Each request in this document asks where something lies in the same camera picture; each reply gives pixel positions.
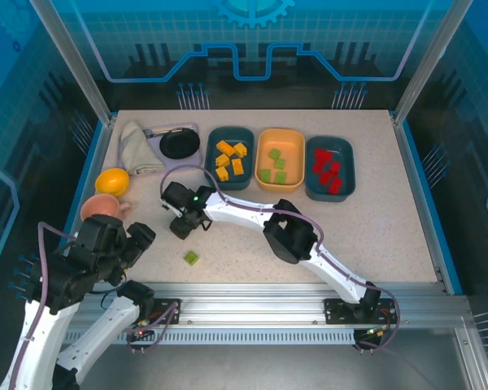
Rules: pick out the yellow curved lego brick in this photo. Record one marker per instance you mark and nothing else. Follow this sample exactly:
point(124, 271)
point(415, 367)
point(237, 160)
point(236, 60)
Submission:
point(222, 160)
point(222, 173)

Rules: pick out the small green lego brick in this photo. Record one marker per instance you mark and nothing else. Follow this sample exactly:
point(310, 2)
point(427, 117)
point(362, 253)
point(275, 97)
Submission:
point(191, 257)
point(274, 154)
point(280, 163)

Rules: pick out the long green lego brick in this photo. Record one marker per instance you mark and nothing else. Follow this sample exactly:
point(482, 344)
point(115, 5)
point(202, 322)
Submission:
point(280, 177)
point(265, 175)

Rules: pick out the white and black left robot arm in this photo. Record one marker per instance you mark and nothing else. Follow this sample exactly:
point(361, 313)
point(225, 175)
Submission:
point(101, 329)

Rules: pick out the pink cup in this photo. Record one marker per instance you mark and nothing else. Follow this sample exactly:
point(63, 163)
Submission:
point(99, 205)

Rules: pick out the black round plate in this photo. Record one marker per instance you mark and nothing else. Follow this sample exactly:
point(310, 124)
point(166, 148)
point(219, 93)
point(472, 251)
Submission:
point(179, 144)

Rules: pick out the yellow bowl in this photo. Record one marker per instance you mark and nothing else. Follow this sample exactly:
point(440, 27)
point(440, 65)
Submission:
point(111, 180)

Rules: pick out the beige folded cloth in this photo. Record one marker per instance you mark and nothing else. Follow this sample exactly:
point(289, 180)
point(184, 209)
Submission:
point(136, 150)

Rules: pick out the lavender tray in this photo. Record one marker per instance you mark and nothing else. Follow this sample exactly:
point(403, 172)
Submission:
point(153, 138)

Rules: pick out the small lit circuit board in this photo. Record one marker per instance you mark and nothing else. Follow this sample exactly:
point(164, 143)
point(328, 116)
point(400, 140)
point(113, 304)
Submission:
point(374, 332)
point(140, 332)

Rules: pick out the dark teal plastic container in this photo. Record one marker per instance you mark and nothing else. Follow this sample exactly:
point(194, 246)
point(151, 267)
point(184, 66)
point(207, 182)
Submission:
point(232, 136)
point(345, 148)

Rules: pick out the yellow plastic container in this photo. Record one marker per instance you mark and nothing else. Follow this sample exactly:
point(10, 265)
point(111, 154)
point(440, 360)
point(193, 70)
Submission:
point(290, 146)

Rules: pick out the aluminium side rail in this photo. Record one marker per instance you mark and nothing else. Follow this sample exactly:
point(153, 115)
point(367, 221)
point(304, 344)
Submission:
point(423, 203)
point(92, 158)

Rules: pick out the aluminium mounting rail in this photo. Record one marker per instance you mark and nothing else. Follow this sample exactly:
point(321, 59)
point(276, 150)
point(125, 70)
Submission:
point(248, 304)

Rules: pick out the aluminium frame post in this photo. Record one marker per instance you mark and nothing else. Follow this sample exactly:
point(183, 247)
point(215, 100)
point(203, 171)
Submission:
point(429, 61)
point(75, 61)

